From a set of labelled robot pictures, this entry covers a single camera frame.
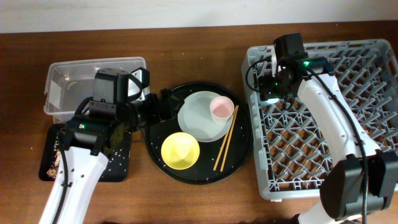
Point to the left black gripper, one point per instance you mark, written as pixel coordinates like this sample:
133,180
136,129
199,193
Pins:
168,104

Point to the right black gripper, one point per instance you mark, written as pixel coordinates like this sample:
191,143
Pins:
265,86

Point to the yellow bowl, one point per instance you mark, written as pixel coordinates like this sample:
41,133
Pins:
180,151

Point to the pink plastic cup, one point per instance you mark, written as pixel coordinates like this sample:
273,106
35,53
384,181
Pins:
221,109

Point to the food scraps pile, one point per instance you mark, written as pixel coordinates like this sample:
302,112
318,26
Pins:
56,161

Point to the blue plastic cup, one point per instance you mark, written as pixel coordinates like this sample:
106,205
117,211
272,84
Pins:
271,101

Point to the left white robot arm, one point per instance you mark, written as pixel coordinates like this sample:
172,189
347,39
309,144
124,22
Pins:
87,141

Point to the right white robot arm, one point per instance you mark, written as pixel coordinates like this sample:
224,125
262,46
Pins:
363,177

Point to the grey dishwasher rack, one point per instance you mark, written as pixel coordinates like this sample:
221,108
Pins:
290,153

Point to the clear plastic waste bin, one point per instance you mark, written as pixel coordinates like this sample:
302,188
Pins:
69,83

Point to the light grey plate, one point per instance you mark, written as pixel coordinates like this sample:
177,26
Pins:
195,119

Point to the wooden chopstick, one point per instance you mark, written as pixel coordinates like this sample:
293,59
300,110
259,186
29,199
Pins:
223,145
229,138

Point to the round black serving tray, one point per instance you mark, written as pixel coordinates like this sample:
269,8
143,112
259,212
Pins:
202,172

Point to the black rectangular tray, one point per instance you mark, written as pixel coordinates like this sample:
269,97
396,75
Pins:
116,170

